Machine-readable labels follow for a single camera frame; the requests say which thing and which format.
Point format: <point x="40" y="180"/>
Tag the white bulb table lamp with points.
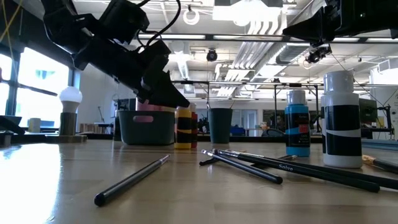
<point x="68" y="124"/>

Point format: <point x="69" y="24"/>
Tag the thin orange-tip black paintbrush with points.
<point x="208" y="161"/>

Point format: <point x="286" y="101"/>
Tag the white container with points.
<point x="35" y="125"/>

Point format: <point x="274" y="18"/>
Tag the black background robot arm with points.
<point x="203" y="124"/>

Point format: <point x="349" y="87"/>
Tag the wooden slat box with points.
<point x="90" y="128"/>

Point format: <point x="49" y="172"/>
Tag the orange-bristle black paintbrush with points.
<point x="385" y="165"/>

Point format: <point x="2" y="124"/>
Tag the black overhead frame bar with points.
<point x="233" y="37"/>

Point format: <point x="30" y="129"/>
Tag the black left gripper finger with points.
<point x="168" y="95"/>

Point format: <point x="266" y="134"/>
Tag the small yellow paint bottle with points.
<point x="183" y="130"/>

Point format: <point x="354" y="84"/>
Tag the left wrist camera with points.
<point x="124" y="18"/>

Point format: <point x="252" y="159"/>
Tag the black paintbrush Solve print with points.
<point x="311" y="174"/>

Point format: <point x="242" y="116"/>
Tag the black background rig frame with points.
<point x="192" y="82"/>

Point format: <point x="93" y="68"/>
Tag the black monitor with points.
<point x="367" y="110"/>

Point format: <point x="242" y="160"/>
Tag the black aluminium table frame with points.
<point x="248" y="138"/>

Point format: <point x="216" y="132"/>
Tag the teal ribbed cup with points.
<point x="219" y="127"/>

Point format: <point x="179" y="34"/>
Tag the small white black-label paint bottle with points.
<point x="342" y="130"/>

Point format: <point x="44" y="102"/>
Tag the black ceiling camera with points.
<point x="318" y="53"/>
<point x="211" y="55"/>

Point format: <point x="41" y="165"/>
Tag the small blue paint bottle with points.
<point x="297" y="130"/>

